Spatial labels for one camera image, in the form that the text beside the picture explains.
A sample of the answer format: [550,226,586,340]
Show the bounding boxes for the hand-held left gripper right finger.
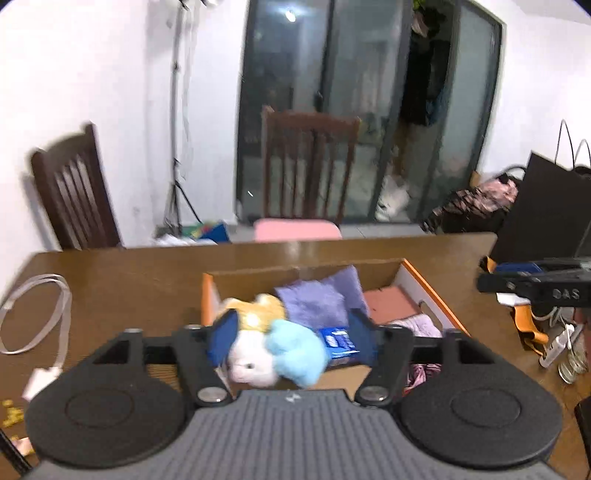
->
[348,308,490,408]

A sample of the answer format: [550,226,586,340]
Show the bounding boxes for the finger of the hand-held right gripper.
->
[477,272,539,298]
[495,260,548,278]

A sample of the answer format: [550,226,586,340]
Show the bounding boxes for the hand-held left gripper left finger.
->
[95,309,242,408]

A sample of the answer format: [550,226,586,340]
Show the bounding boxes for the blue packet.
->
[318,325,363,369]

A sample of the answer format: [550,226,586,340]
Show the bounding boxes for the white and yellow plush toy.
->
[217,293,287,387]

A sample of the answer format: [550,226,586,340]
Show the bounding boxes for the pink patterned cloth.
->
[385,314,445,400]

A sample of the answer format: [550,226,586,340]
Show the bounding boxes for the purple cushion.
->
[274,264,372,332]

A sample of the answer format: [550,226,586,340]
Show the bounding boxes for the light blue plush toy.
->
[267,319,329,389]

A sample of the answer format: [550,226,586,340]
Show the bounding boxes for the orange cardboard box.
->
[200,257,471,402]

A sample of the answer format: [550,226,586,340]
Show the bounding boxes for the reddish pink block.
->
[361,285,422,325]

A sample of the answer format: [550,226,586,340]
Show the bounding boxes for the white power strip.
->
[538,322,583,368]

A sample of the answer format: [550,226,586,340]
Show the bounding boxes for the black paper bag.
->
[488,119,591,264]

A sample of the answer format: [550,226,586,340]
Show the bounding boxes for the dark floral bag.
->
[421,167,527,235]

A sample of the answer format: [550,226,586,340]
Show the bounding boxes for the colourful floor items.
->
[154,220,230,246]

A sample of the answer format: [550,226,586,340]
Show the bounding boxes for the pink seat cushion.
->
[253,218,343,243]

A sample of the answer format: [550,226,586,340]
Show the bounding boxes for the white bag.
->
[375,176,413,221]

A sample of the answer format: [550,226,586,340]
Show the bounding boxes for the dark wooden chair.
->
[28,121,123,251]
[260,105,362,223]

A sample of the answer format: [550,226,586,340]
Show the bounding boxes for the white power adapter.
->
[21,367,63,402]

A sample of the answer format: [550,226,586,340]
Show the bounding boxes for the sliding glass door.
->
[235,0,505,226]

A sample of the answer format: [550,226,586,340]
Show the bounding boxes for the hanging clothes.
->
[399,0,453,129]

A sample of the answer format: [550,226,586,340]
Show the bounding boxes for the black studio light stand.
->
[163,0,206,234]

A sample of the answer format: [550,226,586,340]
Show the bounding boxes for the small yellow pieces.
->
[0,399,26,428]

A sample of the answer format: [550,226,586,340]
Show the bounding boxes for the white flat cable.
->
[0,273,74,370]

